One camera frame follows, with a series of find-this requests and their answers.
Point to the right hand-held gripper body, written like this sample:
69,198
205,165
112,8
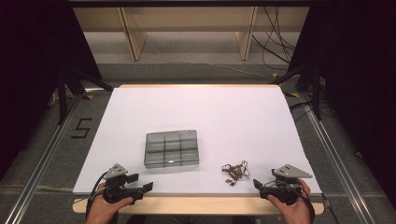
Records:
285,191

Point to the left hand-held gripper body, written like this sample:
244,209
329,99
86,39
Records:
120,193

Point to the tangle of brown jewelry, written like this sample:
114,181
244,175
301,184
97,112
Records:
236,171

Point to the clear plastic compartment box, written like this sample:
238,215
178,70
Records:
171,149

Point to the person's right hand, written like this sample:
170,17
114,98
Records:
295,213

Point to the person's left hand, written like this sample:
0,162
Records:
102,211

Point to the wooden table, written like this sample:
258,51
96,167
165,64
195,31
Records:
199,205

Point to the black tripod stand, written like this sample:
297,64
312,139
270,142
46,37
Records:
316,93
62,99

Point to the white table sheet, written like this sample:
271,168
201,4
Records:
202,109

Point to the black curtain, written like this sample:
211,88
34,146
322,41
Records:
31,77
358,93

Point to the light wooden shelf unit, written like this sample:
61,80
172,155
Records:
137,40

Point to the metal floor rail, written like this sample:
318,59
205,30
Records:
40,168
339,161

